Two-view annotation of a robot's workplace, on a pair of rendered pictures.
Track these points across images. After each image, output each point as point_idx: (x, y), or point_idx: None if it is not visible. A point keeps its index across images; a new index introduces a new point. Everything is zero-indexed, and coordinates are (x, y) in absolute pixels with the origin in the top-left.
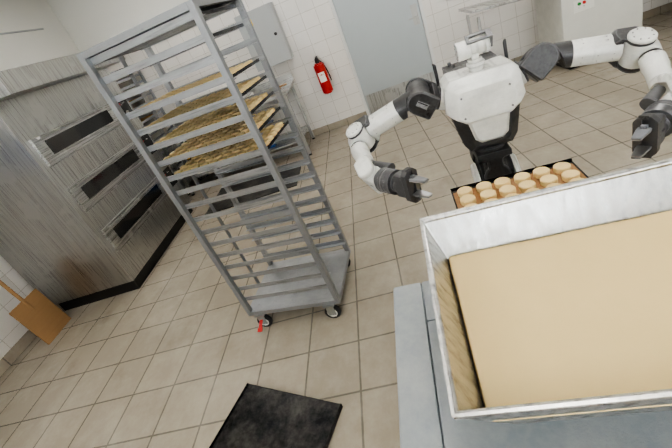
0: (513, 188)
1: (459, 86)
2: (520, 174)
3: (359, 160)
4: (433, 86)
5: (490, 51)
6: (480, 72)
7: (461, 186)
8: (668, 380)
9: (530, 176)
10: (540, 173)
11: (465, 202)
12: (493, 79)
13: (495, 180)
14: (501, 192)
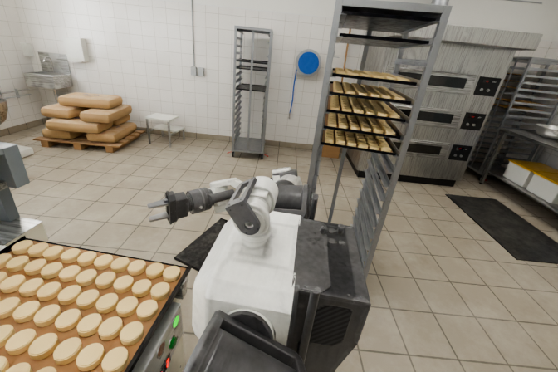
0: (119, 309)
1: (232, 219)
2: (135, 330)
3: (232, 178)
4: (287, 210)
5: (363, 301)
6: (230, 237)
7: (184, 275)
8: None
9: (129, 349)
10: (110, 352)
11: (150, 265)
12: (209, 256)
13: (154, 301)
14: (128, 296)
